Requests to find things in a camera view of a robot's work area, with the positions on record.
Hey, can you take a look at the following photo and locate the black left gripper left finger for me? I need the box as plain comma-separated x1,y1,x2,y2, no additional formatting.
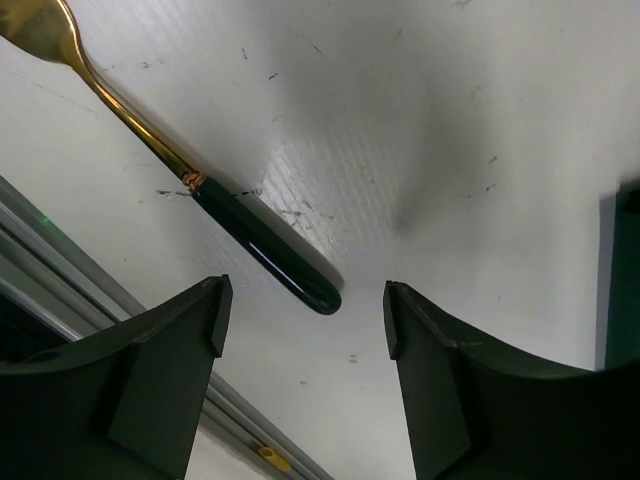
1,275,233,479

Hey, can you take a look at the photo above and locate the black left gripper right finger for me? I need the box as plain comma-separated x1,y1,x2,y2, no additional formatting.
383,281,639,479

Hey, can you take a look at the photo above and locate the gold fork black handle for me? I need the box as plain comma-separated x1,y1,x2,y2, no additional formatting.
1,1,342,315

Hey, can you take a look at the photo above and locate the aluminium front table rail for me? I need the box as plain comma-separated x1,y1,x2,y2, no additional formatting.
1,182,326,479

